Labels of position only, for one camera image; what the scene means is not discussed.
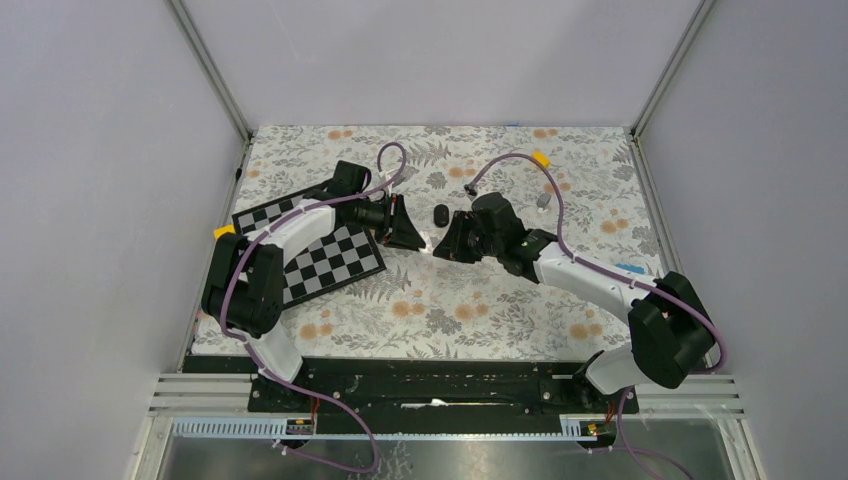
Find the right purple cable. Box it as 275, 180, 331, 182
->
466, 152, 729, 480

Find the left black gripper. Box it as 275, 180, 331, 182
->
351, 193, 426, 252

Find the black white checkerboard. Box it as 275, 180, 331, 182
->
231, 189, 386, 309

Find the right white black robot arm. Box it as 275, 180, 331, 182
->
433, 193, 716, 412

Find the blue block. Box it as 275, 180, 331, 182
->
616, 263, 646, 275

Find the small grey block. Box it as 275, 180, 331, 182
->
536, 192, 552, 210

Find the purple cable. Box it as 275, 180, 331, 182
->
466, 152, 729, 480
218, 141, 409, 475

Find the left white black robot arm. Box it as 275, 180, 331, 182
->
201, 161, 426, 411

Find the yellow block right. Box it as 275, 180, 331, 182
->
532, 151, 550, 168

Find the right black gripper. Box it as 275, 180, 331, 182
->
432, 210, 503, 265

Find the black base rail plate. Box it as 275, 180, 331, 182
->
247, 357, 641, 436

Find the black earbud charging case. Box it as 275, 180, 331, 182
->
433, 204, 451, 228

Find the floral table mat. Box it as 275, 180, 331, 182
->
235, 126, 665, 361

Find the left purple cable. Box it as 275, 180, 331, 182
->
218, 141, 409, 475

